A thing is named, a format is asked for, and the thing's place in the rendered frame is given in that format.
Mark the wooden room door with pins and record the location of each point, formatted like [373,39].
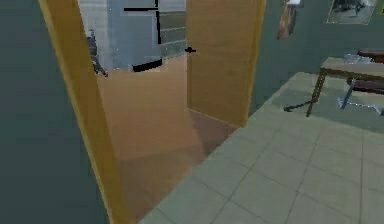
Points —
[216,60]

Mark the framed grey wall picture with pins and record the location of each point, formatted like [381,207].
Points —
[351,11]

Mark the brown wall hanging picture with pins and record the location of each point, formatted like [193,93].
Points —
[286,21]

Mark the grey fridge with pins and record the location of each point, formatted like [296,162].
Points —
[136,36]

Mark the wooden desk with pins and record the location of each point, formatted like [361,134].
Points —
[350,69]

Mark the dark grey house plant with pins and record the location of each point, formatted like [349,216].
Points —
[95,55]

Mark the grey papers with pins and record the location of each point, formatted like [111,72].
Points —
[356,59]

